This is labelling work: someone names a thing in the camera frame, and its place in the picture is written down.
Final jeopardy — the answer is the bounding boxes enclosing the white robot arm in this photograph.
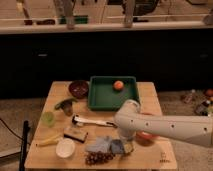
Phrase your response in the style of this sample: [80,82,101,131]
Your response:
[114,100,213,147]

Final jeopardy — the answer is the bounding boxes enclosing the blue yellow sponge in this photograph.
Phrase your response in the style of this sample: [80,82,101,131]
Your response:
[110,139,134,154]

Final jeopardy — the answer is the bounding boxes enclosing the green plastic tray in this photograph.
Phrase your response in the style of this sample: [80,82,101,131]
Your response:
[88,76,140,111]

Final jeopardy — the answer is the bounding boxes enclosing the orange fruit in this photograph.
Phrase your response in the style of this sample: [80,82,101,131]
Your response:
[113,80,124,91]

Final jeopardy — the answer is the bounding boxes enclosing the dark red bowl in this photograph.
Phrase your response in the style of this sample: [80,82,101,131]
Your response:
[68,80,89,99]

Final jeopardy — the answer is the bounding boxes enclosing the small brown cup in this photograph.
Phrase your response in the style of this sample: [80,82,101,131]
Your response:
[63,103,73,116]

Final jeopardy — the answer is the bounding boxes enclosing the blue cloth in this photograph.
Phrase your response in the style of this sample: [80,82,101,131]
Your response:
[85,136,112,153]

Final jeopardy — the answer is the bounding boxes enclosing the yellow banana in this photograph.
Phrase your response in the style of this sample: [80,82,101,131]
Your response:
[36,135,63,147]

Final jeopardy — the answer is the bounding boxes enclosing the bunch of dark grapes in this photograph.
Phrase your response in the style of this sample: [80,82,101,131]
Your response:
[85,152,115,165]

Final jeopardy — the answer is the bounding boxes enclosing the black stand pole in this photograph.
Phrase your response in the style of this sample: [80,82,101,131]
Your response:
[19,120,30,171]

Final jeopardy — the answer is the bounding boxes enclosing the clutter items on floor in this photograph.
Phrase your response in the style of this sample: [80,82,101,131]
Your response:
[180,89,213,117]

